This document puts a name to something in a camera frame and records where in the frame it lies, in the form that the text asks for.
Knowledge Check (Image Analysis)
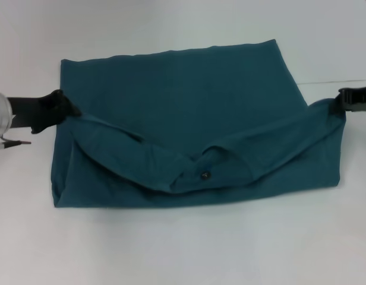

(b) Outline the left gripper cable with plug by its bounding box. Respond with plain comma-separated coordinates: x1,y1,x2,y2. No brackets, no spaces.
0,139,32,153

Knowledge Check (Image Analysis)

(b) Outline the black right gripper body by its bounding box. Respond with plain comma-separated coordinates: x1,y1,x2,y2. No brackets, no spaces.
349,87,366,113

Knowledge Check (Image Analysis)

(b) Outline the teal t-shirt with FREE print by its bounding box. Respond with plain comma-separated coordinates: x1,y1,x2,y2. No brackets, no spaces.
51,38,348,210

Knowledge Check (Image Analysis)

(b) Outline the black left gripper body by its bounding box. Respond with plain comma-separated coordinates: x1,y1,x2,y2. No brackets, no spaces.
6,90,68,134

